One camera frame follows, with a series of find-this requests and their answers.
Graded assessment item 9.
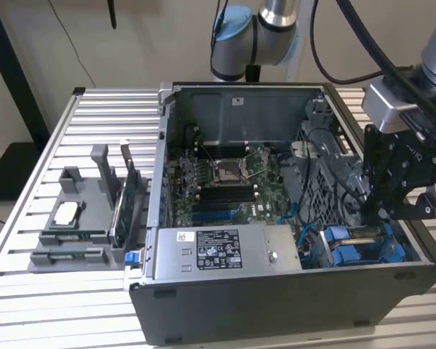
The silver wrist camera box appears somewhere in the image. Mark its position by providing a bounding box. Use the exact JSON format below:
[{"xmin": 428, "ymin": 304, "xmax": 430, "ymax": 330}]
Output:
[{"xmin": 361, "ymin": 82, "xmax": 428, "ymax": 135}]

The green graphics card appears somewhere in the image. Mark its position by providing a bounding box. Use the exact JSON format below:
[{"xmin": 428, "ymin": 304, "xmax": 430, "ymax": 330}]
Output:
[{"xmin": 108, "ymin": 140, "xmax": 142, "ymax": 248}]

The black PC case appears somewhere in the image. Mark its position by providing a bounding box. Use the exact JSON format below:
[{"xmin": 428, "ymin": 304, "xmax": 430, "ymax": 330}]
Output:
[{"xmin": 123, "ymin": 81, "xmax": 436, "ymax": 346}]

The silver CPU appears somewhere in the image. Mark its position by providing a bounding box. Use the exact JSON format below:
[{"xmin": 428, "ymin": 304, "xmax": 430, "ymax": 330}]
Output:
[{"xmin": 52, "ymin": 201, "xmax": 84, "ymax": 227}]

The CPU socket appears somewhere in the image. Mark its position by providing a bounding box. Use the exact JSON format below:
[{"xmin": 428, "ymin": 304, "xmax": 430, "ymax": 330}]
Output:
[{"xmin": 212, "ymin": 159, "xmax": 248, "ymax": 182}]

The black expansion slot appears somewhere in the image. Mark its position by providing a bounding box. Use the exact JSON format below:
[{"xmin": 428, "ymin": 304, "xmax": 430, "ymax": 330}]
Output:
[{"xmin": 193, "ymin": 204, "xmax": 237, "ymax": 212}]

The grey perforated drive cage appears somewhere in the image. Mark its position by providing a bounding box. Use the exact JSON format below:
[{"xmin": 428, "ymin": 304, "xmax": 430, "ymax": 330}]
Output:
[{"xmin": 281, "ymin": 119, "xmax": 371, "ymax": 226}]

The green motherboard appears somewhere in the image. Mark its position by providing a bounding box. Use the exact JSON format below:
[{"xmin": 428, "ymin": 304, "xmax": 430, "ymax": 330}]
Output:
[{"xmin": 165, "ymin": 140, "xmax": 295, "ymax": 226}]

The thin metal locking lever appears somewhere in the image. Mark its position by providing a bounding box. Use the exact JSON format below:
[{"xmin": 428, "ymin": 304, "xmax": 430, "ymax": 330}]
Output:
[{"xmin": 198, "ymin": 142, "xmax": 216, "ymax": 163}]

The empty blue disk carrier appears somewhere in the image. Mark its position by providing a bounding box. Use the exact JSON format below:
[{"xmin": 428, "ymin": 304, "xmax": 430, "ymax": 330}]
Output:
[{"xmin": 330, "ymin": 242, "xmax": 406, "ymax": 265}]

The black internal wire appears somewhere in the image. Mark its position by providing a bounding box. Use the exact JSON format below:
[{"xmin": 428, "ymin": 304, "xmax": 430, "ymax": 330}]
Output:
[{"xmin": 298, "ymin": 126, "xmax": 350, "ymax": 226}]

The green RAM stick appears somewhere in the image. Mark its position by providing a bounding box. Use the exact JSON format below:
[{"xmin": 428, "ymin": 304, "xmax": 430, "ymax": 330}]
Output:
[
  {"xmin": 39, "ymin": 228, "xmax": 108, "ymax": 244},
  {"xmin": 32, "ymin": 246, "xmax": 105, "ymax": 263}
]

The grey parts rack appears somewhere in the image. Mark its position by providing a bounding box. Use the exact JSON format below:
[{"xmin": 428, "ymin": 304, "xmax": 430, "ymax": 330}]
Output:
[{"xmin": 28, "ymin": 143, "xmax": 153, "ymax": 273}]

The blue disk wire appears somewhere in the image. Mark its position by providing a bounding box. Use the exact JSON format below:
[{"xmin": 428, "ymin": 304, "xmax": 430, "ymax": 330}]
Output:
[{"xmin": 278, "ymin": 201, "xmax": 326, "ymax": 252}]

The black stand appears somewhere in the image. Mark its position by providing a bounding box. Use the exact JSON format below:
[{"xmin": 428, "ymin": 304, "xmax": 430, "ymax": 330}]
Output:
[{"xmin": 0, "ymin": 0, "xmax": 50, "ymax": 201}]

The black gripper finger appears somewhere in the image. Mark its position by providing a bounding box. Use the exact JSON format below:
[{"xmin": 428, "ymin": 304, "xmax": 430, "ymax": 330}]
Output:
[
  {"xmin": 360, "ymin": 124, "xmax": 382, "ymax": 220},
  {"xmin": 371, "ymin": 184, "xmax": 436, "ymax": 222}
]

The coloured power wire bundle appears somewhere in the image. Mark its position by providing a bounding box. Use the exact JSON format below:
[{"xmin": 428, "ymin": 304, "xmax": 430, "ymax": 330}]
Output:
[{"xmin": 294, "ymin": 232, "xmax": 315, "ymax": 257}]

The blue expansion slot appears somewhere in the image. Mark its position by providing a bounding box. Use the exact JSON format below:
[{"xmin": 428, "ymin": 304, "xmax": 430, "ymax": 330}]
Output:
[{"xmin": 191, "ymin": 211, "xmax": 241, "ymax": 223}]

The metal disk bay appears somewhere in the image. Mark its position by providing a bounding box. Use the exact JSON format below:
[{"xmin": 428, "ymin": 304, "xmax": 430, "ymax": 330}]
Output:
[{"xmin": 319, "ymin": 221, "xmax": 422, "ymax": 270}]

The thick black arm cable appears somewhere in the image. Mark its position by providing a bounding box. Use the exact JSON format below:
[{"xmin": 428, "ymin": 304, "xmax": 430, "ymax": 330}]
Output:
[{"xmin": 334, "ymin": 0, "xmax": 422, "ymax": 88}]

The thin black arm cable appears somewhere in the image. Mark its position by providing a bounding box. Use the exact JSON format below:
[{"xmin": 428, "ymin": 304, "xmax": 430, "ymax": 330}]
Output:
[{"xmin": 310, "ymin": 0, "xmax": 386, "ymax": 84}]

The black hanging strap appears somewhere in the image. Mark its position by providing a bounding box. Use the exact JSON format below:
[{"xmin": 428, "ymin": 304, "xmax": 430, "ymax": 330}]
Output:
[{"xmin": 106, "ymin": 0, "xmax": 118, "ymax": 29}]

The hard disk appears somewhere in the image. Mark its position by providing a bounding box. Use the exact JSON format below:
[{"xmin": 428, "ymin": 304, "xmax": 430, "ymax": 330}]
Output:
[{"xmin": 321, "ymin": 222, "xmax": 397, "ymax": 244}]

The thin dark joint cable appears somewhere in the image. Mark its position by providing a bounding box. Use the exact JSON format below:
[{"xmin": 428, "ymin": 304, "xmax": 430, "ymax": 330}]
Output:
[{"xmin": 211, "ymin": 0, "xmax": 230, "ymax": 73}]

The grey power supply unit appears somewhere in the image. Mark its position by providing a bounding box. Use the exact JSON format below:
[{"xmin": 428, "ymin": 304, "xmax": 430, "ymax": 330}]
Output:
[{"xmin": 154, "ymin": 223, "xmax": 302, "ymax": 281}]

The metal socket cover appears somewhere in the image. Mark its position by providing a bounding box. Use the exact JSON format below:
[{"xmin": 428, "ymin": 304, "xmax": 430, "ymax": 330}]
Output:
[{"xmin": 243, "ymin": 151, "xmax": 272, "ymax": 179}]

